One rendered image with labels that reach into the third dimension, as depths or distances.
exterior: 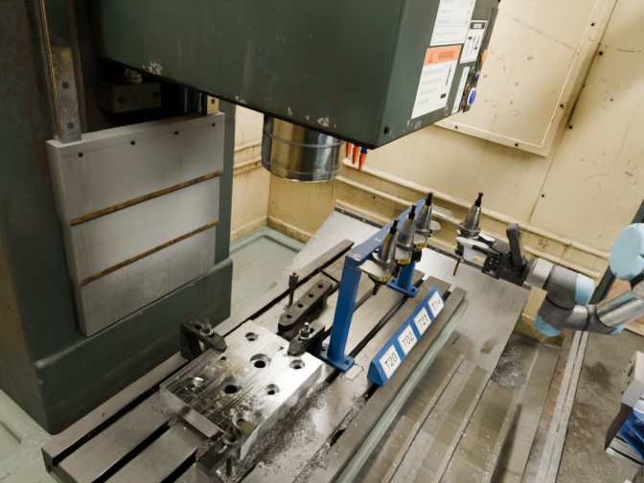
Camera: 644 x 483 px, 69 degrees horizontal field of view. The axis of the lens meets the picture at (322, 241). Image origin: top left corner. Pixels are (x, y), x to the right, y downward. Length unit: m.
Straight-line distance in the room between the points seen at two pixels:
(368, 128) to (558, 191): 1.20
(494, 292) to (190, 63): 1.42
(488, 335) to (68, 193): 1.40
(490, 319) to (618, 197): 0.59
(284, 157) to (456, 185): 1.14
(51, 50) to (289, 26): 0.49
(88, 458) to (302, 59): 0.85
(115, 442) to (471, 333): 1.22
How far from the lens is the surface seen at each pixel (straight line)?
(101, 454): 1.12
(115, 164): 1.18
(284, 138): 0.84
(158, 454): 1.10
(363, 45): 0.69
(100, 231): 1.23
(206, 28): 0.87
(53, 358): 1.37
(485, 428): 1.52
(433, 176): 1.92
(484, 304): 1.89
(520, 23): 1.77
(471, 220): 1.37
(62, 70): 1.08
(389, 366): 1.28
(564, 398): 1.64
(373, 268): 1.09
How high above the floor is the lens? 1.79
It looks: 30 degrees down
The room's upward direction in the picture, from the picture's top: 9 degrees clockwise
